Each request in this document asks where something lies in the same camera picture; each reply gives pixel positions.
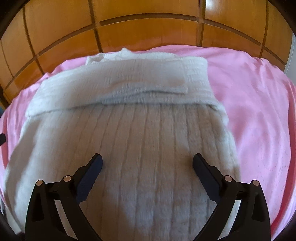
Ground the white knitted sweater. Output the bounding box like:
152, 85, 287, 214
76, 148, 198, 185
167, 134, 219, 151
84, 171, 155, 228
4, 49, 239, 240

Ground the wooden wardrobe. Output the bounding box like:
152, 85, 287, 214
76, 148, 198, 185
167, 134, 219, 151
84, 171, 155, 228
1, 1, 295, 107

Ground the pink bed sheet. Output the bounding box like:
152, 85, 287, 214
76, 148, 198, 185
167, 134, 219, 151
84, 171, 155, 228
0, 44, 296, 240

